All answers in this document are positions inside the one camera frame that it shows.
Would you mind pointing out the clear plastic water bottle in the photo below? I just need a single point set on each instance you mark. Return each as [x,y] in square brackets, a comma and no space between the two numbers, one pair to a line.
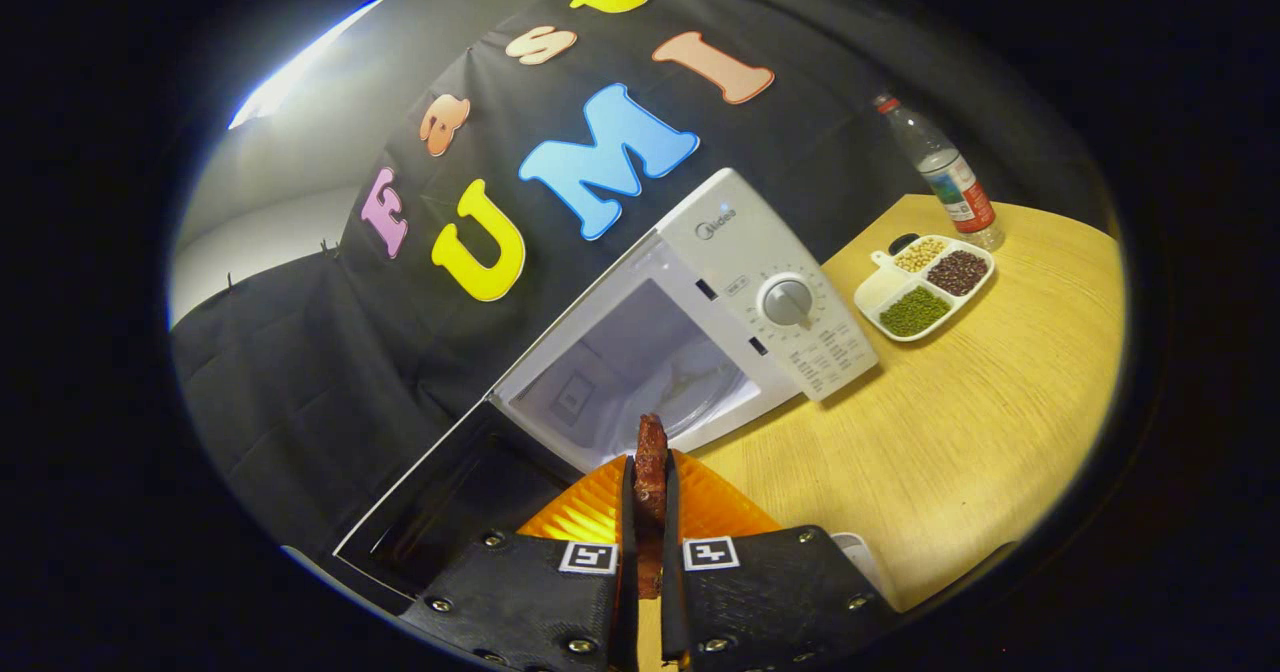
[950,177]

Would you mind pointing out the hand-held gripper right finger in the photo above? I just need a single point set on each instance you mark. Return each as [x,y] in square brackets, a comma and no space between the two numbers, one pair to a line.
[670,592]

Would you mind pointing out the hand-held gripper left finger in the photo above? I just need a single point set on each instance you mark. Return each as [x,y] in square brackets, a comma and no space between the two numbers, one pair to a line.
[627,592]

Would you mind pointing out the small white ribbed tray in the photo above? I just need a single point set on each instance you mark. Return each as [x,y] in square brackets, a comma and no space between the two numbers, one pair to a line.
[868,562]

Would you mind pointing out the brown roasted meat piece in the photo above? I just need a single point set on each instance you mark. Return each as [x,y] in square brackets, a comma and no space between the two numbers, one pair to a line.
[651,452]

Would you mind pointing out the white divided bean dish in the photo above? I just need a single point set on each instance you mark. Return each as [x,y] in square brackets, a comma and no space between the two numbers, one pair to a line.
[915,310]

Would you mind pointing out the white toaster oven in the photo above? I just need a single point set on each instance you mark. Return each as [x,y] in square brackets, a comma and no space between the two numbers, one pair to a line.
[740,242]

